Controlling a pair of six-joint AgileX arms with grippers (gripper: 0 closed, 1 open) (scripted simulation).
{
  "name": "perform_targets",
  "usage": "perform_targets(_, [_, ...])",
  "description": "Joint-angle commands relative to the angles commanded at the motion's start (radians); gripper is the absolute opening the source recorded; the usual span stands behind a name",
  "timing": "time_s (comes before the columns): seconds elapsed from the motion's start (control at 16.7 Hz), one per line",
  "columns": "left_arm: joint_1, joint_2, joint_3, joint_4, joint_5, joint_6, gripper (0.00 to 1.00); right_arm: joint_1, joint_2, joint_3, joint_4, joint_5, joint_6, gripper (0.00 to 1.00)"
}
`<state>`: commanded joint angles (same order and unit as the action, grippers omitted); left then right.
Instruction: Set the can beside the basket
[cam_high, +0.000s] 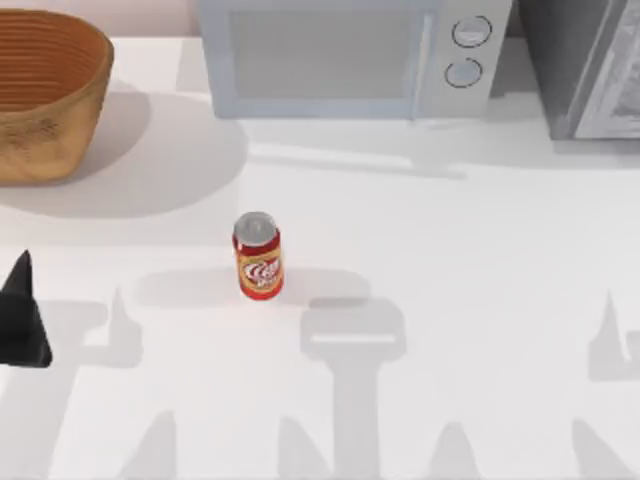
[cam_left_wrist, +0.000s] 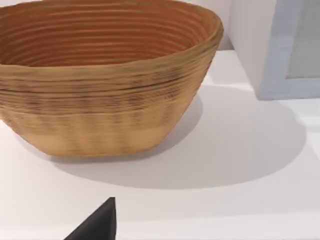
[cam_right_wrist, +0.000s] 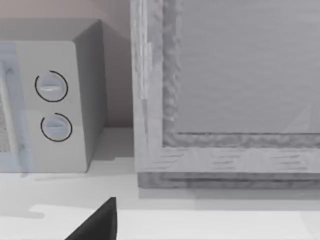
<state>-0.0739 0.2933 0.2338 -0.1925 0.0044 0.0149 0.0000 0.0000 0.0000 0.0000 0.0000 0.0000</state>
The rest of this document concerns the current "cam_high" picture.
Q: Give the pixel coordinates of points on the red and white can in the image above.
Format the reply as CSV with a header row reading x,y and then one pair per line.
x,y
259,265

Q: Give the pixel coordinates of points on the microwave oven door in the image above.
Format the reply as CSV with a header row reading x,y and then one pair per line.
x,y
320,55

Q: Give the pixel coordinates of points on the round microwave knob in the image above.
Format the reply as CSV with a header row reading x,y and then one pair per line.
x,y
463,73
471,31

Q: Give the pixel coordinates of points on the pale microwave oven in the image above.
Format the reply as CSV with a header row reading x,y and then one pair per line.
x,y
470,30

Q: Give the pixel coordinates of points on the wooden basket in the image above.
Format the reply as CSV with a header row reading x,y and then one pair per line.
x,y
45,125

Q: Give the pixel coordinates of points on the grey cabinet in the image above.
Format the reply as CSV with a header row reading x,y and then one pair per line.
x,y
575,65

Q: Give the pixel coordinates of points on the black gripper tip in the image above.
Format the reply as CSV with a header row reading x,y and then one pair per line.
x,y
22,325

